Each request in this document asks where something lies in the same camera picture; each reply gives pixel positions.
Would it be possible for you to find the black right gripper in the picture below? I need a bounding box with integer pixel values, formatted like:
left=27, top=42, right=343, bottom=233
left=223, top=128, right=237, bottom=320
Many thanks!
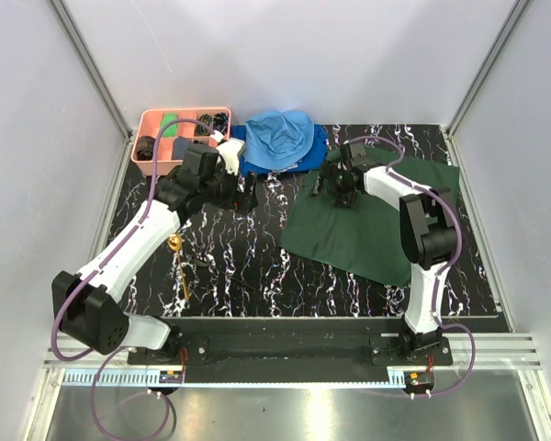
left=309, top=159, right=358, bottom=209

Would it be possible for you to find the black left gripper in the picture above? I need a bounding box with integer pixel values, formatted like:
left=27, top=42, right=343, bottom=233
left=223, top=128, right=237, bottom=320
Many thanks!
left=201, top=162, right=258, bottom=216

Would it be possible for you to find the dark green cloth napkin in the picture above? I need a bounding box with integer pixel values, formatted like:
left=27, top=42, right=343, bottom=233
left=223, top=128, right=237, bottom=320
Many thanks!
left=278, top=149, right=461, bottom=288

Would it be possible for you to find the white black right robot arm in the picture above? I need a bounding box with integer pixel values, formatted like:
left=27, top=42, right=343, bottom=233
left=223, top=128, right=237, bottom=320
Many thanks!
left=311, top=136, right=463, bottom=365

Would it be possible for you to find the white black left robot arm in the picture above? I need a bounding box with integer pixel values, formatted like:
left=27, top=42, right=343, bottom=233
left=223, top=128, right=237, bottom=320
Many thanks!
left=51, top=139, right=257, bottom=364

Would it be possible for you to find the blue folded cloth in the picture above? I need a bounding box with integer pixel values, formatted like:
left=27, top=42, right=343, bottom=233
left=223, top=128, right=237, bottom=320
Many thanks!
left=240, top=125, right=328, bottom=176

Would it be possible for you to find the light blue bucket hat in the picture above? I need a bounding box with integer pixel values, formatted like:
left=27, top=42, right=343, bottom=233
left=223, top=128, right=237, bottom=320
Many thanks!
left=243, top=110, right=314, bottom=171

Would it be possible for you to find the black blue rolled sock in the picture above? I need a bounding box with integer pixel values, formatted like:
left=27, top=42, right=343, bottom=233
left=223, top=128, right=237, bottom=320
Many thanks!
left=212, top=112, right=230, bottom=136

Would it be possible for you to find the black yellow rolled sock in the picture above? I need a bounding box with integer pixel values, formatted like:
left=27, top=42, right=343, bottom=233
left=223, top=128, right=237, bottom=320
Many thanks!
left=195, top=113, right=212, bottom=137

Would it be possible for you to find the grey folded cloth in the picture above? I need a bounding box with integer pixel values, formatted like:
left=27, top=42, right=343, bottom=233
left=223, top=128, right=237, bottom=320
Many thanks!
left=172, top=137, right=191, bottom=161

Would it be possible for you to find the black fork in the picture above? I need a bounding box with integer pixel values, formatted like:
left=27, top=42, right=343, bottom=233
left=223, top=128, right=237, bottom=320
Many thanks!
left=192, top=254, right=256, bottom=291

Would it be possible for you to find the pink compartment tray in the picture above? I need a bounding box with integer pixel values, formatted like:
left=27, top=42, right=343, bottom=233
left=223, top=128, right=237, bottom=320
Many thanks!
left=130, top=107, right=231, bottom=175

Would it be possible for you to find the gold spoon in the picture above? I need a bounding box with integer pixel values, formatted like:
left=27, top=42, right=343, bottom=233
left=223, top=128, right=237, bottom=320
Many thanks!
left=167, top=232, right=190, bottom=301

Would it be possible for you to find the green rolled cloth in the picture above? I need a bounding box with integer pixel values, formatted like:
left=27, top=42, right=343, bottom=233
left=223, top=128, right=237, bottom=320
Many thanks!
left=160, top=113, right=179, bottom=138

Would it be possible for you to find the dark rolled sock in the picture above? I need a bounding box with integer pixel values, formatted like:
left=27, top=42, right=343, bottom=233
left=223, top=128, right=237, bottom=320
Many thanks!
left=134, top=136, right=155, bottom=162

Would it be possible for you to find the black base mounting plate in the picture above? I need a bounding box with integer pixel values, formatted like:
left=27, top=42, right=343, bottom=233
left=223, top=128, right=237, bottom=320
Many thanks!
left=128, top=317, right=454, bottom=389

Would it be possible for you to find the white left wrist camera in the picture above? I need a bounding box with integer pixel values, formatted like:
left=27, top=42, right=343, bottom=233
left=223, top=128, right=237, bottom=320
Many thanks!
left=210, top=130, right=246, bottom=175

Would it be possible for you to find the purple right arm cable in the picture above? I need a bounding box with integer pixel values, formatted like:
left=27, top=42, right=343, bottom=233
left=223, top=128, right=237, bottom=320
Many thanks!
left=343, top=136, right=477, bottom=399

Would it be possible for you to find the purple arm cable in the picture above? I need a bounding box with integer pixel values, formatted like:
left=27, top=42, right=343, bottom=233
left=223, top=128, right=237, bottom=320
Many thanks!
left=343, top=136, right=477, bottom=399
left=49, top=118, right=224, bottom=440

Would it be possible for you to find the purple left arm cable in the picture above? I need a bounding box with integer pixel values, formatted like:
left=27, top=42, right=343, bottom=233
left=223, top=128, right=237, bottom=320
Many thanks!
left=49, top=118, right=224, bottom=440

